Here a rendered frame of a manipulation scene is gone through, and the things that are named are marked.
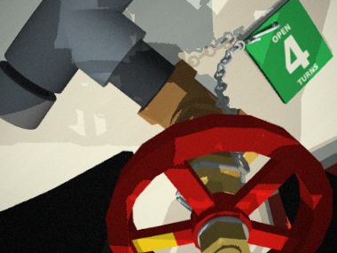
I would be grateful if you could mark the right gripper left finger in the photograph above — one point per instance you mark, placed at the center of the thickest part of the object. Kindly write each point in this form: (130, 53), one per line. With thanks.
(69, 218)

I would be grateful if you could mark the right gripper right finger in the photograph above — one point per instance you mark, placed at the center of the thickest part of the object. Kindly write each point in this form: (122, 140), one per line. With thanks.
(290, 196)

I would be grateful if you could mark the red block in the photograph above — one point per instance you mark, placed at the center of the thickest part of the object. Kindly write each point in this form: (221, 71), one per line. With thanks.
(276, 207)

